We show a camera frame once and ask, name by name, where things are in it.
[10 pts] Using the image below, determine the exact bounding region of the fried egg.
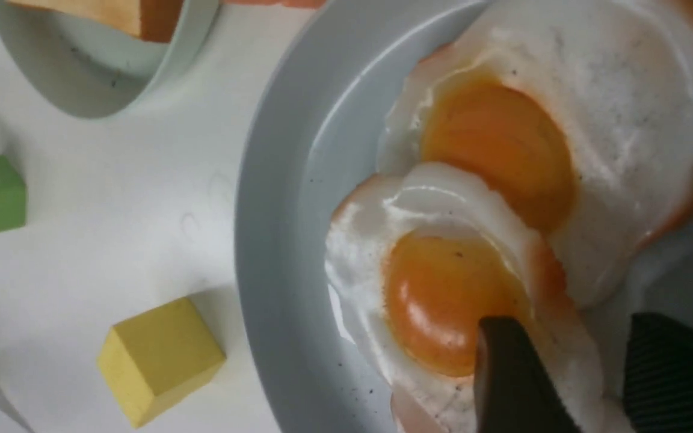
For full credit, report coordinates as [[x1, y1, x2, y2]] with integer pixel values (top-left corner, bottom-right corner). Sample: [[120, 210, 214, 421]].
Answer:
[[324, 162, 633, 432], [377, 1, 693, 308]]

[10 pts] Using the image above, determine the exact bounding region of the toast slice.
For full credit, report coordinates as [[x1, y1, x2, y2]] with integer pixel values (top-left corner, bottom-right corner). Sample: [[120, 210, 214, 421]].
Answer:
[[9, 1, 184, 43]]

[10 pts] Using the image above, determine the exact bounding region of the orange cube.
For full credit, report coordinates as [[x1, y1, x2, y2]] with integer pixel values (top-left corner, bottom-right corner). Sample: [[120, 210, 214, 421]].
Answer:
[[223, 0, 327, 9]]

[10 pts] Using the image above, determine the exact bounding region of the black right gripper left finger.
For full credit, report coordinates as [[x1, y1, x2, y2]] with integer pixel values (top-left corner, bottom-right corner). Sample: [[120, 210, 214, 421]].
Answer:
[[474, 317, 581, 432]]

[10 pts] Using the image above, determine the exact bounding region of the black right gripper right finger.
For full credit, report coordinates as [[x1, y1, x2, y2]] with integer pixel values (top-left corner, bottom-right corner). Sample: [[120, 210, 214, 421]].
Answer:
[[623, 313, 693, 432]]

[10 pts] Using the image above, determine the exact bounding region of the grey egg plate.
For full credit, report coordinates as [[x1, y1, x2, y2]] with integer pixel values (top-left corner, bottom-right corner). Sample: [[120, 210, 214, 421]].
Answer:
[[235, 1, 693, 432]]

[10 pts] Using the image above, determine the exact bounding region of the fried egg front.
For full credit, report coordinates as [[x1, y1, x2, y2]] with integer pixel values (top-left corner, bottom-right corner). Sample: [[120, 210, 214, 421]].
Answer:
[[324, 162, 633, 432]]

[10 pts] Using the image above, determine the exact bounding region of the yellow cube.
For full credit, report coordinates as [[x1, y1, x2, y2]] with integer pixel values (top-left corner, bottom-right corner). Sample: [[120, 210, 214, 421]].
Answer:
[[97, 296, 226, 429]]

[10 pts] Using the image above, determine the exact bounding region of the mint green center plate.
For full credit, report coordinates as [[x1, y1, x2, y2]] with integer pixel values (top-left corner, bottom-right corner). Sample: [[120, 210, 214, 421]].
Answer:
[[0, 1, 220, 120]]

